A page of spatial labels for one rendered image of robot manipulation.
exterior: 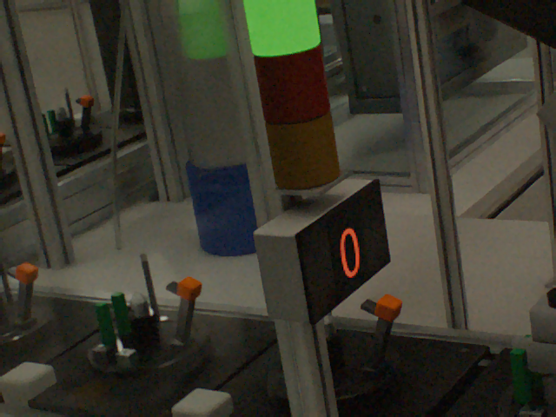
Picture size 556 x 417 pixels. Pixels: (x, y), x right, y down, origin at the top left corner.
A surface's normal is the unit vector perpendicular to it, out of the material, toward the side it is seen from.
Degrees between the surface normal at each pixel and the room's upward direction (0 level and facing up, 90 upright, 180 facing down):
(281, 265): 90
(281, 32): 90
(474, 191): 0
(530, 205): 90
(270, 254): 90
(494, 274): 0
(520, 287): 0
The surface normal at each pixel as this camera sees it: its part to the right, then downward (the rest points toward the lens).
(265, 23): -0.45, 0.35
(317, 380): 0.83, 0.04
